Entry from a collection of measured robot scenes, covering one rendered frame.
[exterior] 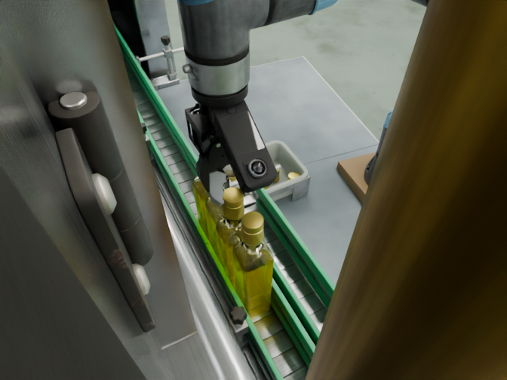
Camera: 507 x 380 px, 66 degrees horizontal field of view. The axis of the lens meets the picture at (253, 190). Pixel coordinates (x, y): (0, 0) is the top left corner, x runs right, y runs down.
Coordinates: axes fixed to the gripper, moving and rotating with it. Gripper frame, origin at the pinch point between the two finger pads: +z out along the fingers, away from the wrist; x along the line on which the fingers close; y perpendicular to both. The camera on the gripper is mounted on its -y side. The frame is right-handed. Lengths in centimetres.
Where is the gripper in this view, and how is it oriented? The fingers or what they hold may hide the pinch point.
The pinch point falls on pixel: (233, 198)
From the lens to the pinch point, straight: 61.8
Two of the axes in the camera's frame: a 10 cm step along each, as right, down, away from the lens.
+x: -8.8, 3.5, -3.1
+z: 0.0, 6.7, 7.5
